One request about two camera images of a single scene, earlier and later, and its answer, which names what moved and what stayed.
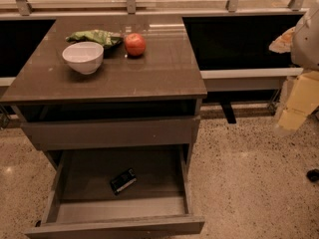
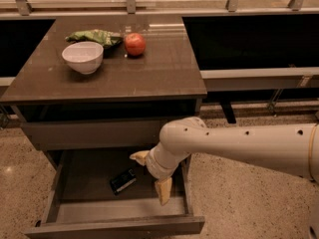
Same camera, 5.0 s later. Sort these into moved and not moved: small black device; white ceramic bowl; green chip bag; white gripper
Moved: white gripper
Not moved: small black device; white ceramic bowl; green chip bag
